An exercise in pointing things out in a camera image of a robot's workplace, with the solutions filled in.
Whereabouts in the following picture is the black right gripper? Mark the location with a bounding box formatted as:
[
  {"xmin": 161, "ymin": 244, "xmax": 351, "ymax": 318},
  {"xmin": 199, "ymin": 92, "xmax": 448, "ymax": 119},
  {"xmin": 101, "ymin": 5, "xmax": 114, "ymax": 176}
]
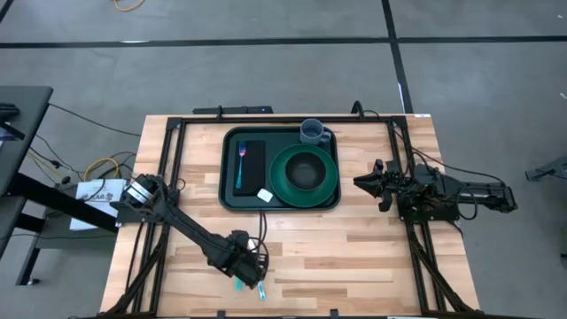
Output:
[{"xmin": 353, "ymin": 158, "xmax": 400, "ymax": 213}]

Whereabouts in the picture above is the dark bowl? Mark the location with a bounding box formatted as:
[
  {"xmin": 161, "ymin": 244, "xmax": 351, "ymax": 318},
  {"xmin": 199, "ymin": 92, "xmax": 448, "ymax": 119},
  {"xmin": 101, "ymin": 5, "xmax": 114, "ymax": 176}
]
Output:
[{"xmin": 284, "ymin": 152, "xmax": 328, "ymax": 192}]

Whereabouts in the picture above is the grey mug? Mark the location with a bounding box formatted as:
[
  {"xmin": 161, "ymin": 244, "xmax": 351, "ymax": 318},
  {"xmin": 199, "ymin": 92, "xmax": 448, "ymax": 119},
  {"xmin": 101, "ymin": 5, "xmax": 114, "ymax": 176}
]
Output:
[{"xmin": 299, "ymin": 118, "xmax": 333, "ymax": 146}]

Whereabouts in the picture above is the green plate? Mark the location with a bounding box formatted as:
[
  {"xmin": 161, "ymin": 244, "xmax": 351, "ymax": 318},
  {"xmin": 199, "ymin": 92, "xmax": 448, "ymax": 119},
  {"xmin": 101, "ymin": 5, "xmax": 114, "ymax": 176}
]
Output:
[{"xmin": 268, "ymin": 144, "xmax": 340, "ymax": 208}]

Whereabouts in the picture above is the black cloth napkin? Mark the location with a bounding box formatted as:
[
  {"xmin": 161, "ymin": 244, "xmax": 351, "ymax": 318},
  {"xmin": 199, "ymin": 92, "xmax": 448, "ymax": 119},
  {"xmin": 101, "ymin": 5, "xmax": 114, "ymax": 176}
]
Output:
[{"xmin": 232, "ymin": 140, "xmax": 267, "ymax": 198}]

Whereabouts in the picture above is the iridescent fork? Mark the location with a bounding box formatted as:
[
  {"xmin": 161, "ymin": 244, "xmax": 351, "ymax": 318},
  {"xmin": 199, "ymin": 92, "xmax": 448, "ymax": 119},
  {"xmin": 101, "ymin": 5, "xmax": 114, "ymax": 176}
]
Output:
[{"xmin": 235, "ymin": 140, "xmax": 247, "ymax": 191}]

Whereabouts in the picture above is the black serving tray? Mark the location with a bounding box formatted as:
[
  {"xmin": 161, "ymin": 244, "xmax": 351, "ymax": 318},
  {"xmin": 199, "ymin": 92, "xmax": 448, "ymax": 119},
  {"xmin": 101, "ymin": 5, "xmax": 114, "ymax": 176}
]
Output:
[{"xmin": 218, "ymin": 126, "xmax": 342, "ymax": 213}]

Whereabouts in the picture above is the black power strip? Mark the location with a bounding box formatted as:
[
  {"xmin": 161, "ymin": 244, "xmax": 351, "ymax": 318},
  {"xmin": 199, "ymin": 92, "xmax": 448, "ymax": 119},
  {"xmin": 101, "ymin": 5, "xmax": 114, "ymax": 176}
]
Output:
[{"xmin": 192, "ymin": 105, "xmax": 275, "ymax": 116}]

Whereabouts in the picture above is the white paper sheet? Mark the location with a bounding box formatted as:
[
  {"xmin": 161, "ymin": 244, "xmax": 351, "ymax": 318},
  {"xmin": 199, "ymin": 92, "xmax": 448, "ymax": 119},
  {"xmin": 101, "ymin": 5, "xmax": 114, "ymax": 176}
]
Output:
[{"xmin": 69, "ymin": 178, "xmax": 128, "ymax": 231}]

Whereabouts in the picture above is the black stand foot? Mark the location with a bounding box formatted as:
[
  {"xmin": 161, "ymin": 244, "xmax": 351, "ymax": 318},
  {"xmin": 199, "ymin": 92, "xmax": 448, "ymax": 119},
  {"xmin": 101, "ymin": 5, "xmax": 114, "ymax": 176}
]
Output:
[{"xmin": 524, "ymin": 154, "xmax": 567, "ymax": 183}]

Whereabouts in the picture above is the black desk leg beam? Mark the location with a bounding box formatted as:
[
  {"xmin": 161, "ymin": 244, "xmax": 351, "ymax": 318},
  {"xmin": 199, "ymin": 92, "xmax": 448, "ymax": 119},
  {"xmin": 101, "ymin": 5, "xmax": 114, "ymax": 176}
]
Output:
[{"xmin": 8, "ymin": 172, "xmax": 120, "ymax": 235}]

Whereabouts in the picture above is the dark grey desk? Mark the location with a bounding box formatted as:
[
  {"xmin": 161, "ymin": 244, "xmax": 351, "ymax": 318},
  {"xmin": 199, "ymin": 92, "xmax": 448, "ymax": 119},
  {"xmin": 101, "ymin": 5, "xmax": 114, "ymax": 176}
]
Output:
[{"xmin": 0, "ymin": 86, "xmax": 54, "ymax": 258}]

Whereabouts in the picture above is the black object on desk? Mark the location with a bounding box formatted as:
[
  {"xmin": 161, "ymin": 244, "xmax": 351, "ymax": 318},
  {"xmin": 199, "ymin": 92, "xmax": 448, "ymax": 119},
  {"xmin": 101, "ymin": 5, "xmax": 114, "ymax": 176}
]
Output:
[{"xmin": 0, "ymin": 102, "xmax": 26, "ymax": 141}]

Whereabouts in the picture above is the knife with teal patterned handle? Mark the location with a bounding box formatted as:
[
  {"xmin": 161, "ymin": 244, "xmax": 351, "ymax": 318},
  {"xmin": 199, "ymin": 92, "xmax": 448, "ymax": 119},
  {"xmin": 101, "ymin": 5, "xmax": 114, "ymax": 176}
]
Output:
[{"xmin": 245, "ymin": 237, "xmax": 268, "ymax": 302}]

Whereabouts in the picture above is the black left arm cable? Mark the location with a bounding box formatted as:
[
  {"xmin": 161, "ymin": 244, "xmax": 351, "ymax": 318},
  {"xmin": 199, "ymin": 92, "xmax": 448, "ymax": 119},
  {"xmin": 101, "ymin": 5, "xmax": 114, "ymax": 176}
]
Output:
[{"xmin": 254, "ymin": 211, "xmax": 270, "ymax": 267}]

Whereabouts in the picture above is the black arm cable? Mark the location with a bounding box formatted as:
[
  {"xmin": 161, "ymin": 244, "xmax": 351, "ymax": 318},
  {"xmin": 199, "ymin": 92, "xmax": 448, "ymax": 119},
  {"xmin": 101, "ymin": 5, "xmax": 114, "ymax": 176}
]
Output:
[
  {"xmin": 254, "ymin": 211, "xmax": 270, "ymax": 267},
  {"xmin": 352, "ymin": 100, "xmax": 507, "ymax": 187}
]

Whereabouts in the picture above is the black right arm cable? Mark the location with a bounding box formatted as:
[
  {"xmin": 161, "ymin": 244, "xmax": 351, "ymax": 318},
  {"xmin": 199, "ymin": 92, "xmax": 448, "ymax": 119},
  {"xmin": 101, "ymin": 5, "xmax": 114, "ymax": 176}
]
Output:
[{"xmin": 352, "ymin": 100, "xmax": 507, "ymax": 187}]

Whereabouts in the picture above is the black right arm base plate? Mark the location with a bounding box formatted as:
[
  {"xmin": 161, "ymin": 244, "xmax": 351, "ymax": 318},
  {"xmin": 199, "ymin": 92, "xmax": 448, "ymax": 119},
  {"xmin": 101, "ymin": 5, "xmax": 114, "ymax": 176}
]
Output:
[{"xmin": 395, "ymin": 185, "xmax": 462, "ymax": 222}]

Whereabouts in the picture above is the black aluminium table frame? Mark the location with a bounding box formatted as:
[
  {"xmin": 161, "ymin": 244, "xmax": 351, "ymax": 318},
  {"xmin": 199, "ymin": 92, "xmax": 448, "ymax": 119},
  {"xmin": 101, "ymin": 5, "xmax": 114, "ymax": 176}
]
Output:
[{"xmin": 104, "ymin": 113, "xmax": 479, "ymax": 319}]

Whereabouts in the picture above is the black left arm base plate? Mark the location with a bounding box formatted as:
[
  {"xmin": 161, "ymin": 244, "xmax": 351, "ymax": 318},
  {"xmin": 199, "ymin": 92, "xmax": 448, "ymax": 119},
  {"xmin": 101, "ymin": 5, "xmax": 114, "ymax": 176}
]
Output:
[{"xmin": 110, "ymin": 189, "xmax": 181, "ymax": 225}]

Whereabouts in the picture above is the yellow cable by desk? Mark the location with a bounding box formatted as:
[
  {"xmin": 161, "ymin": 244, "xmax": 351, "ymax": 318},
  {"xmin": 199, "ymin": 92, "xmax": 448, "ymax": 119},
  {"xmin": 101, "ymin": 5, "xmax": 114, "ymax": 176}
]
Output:
[{"xmin": 26, "ymin": 150, "xmax": 121, "ymax": 183}]

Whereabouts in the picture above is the black floor cable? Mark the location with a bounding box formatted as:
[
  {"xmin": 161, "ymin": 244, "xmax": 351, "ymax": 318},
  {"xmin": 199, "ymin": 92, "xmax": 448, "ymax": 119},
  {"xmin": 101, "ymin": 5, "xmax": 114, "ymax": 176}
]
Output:
[{"xmin": 47, "ymin": 103, "xmax": 143, "ymax": 137}]

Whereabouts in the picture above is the yellow floor cable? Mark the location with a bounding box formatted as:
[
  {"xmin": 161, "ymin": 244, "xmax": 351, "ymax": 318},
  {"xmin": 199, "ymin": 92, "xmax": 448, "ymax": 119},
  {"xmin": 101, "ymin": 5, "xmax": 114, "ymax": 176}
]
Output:
[{"xmin": 113, "ymin": 0, "xmax": 147, "ymax": 12}]

